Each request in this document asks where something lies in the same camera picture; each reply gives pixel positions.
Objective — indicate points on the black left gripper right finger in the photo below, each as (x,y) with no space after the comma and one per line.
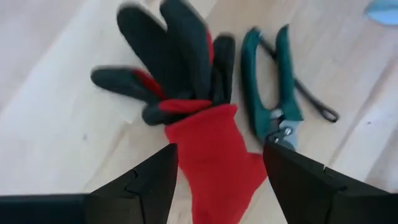
(311,196)

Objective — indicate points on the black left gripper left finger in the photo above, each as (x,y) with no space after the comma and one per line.
(149,193)

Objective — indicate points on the red black work glove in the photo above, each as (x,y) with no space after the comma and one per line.
(161,116)
(211,155)

